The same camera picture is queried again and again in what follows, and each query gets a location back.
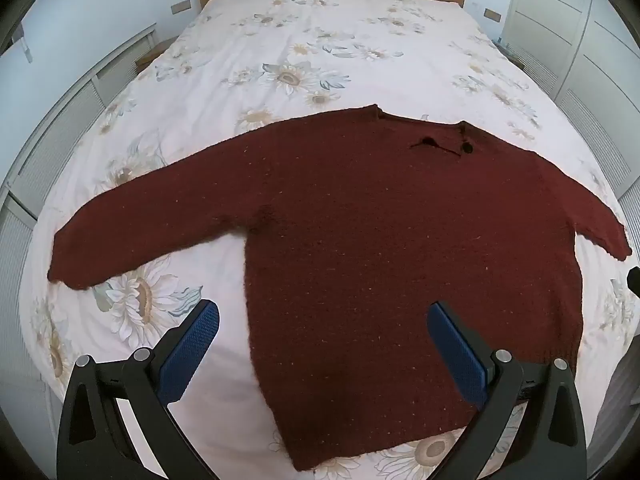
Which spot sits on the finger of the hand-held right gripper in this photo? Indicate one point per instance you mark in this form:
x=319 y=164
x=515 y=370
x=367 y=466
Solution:
x=635 y=281

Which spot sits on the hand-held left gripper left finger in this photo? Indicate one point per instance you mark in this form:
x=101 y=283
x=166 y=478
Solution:
x=192 y=345

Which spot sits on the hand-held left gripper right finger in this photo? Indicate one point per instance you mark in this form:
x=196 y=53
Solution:
x=457 y=347

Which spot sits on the dark red knit sweater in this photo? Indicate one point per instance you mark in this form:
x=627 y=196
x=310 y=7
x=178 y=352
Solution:
x=375 y=235

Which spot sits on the white louvred cabinet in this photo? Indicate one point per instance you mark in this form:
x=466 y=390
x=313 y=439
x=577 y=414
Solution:
x=60 y=125

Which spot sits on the wooden nightstand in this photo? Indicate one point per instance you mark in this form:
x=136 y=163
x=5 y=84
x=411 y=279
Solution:
x=150 y=56
x=511 y=56

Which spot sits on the small clear bottle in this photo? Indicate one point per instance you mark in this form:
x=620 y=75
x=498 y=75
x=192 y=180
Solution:
x=498 y=41

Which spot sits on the white wardrobe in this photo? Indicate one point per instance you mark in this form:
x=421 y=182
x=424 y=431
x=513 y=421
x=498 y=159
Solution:
x=550 y=0

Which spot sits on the bed with floral sheet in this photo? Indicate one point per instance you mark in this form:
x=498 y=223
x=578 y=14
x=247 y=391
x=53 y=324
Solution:
x=300 y=50

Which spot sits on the wall switch plate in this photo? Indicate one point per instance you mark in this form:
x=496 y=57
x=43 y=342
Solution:
x=492 y=14
x=181 y=7

